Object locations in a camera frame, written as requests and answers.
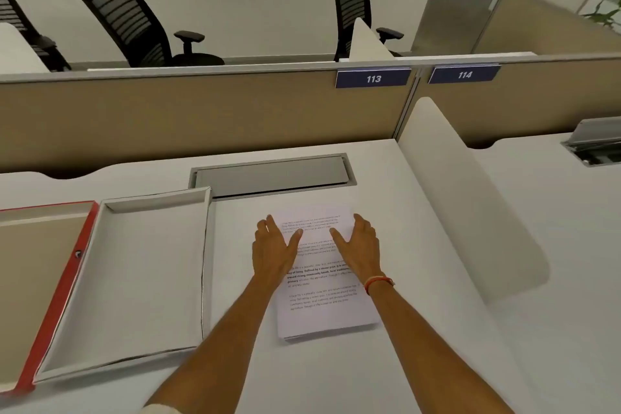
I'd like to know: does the person's left hand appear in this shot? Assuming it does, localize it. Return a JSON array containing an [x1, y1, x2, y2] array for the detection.
[[252, 214, 305, 290]]

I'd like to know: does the person's right hand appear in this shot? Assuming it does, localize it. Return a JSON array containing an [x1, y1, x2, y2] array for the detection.
[[329, 213, 387, 285]]

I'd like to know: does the white printed paper stack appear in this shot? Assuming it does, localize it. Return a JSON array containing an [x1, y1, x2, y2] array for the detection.
[[268, 204, 382, 343]]

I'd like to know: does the white cardboard box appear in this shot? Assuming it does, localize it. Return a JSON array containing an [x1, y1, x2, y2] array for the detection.
[[34, 186, 216, 384]]

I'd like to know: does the red box lid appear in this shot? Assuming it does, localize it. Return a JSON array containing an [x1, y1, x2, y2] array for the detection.
[[0, 200, 100, 395]]

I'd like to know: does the person's right forearm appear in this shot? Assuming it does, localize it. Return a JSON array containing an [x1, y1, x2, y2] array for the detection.
[[364, 278, 516, 414]]

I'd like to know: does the person's left forearm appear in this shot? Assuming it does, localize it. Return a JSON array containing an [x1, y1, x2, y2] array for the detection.
[[144, 276, 288, 414]]

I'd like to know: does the person's white left sleeve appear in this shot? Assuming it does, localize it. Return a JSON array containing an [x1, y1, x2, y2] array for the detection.
[[140, 402, 183, 414]]

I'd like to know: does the white desk divider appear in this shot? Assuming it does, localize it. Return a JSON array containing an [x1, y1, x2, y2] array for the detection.
[[397, 96, 552, 305], [348, 17, 395, 62], [0, 22, 51, 74]]

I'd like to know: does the wide beige partition panel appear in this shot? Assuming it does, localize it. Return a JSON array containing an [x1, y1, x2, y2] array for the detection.
[[0, 61, 422, 176]]

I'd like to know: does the blue desk number sign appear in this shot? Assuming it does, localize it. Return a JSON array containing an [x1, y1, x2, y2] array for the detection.
[[428, 65, 502, 85], [334, 68, 412, 89]]

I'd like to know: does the glass topped beige partition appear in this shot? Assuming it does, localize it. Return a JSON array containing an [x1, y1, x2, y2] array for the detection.
[[469, 0, 621, 56]]

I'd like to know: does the green potted plant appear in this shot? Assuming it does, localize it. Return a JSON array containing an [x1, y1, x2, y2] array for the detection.
[[582, 0, 621, 31]]

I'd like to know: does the orange thread bracelet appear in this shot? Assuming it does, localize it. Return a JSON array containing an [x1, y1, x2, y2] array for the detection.
[[364, 274, 395, 297]]

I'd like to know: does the grey desk cable flap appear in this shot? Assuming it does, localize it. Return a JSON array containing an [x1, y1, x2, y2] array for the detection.
[[188, 153, 358, 200]]

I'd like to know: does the open grey cable flap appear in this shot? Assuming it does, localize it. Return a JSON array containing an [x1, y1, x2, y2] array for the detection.
[[560, 116, 621, 168]]

